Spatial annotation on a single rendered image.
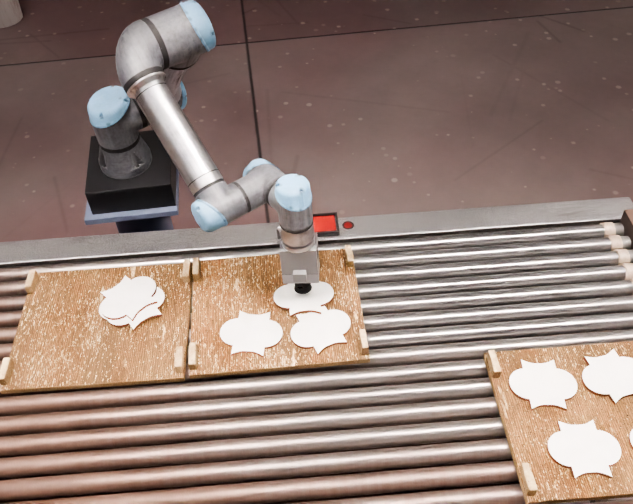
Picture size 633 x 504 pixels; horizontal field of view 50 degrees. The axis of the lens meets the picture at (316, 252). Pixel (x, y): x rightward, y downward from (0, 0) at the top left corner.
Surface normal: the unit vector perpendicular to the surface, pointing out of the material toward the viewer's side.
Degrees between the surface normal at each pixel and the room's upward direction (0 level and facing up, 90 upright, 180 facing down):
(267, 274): 0
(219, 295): 0
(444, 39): 0
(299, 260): 86
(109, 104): 10
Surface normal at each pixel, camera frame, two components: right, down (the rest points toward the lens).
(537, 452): -0.03, -0.68
